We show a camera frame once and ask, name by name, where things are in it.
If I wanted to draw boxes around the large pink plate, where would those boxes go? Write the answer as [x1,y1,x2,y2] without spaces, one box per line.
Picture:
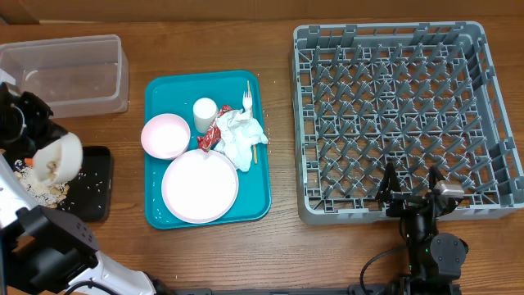
[161,149,239,224]

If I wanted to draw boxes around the pile of rice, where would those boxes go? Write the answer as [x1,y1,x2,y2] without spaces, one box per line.
[14,159,69,206]

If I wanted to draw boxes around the black food waste tray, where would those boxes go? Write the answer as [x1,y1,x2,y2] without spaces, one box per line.
[11,146,113,222]

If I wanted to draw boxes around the clear plastic bin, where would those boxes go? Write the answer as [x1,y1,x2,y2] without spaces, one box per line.
[1,34,129,118]

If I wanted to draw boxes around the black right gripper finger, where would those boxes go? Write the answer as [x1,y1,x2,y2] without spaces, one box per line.
[428,166,445,193]
[375,162,401,202]

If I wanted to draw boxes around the pink bowl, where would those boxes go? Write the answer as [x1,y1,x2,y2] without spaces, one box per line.
[140,113,191,160]

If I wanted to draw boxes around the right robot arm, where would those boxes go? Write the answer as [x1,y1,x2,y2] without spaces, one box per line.
[376,162,468,294]

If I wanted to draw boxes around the teal plastic tray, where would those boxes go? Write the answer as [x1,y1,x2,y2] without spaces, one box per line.
[144,70,272,229]

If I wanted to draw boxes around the wooden chopstick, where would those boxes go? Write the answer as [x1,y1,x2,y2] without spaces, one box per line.
[247,80,258,165]

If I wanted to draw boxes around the white bowl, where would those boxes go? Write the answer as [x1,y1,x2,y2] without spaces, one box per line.
[32,133,83,185]

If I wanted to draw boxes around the grey dishwasher rack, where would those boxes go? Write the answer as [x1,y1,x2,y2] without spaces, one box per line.
[291,21,523,225]

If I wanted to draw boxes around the red snack wrapper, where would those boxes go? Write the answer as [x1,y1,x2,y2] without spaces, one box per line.
[196,105,232,152]

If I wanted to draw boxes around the white plastic cup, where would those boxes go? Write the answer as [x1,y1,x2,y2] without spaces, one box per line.
[192,98,218,134]

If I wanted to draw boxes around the white napkin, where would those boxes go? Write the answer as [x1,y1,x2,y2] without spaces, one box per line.
[214,110,269,172]

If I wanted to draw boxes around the pile of peanuts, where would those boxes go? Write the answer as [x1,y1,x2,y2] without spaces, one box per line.
[14,161,70,209]

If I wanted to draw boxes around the white plastic fork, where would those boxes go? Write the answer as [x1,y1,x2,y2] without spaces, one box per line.
[242,91,253,112]

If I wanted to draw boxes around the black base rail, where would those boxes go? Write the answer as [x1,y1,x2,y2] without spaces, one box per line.
[175,284,394,295]

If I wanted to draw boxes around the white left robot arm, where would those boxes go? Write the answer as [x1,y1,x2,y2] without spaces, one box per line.
[1,82,164,294]

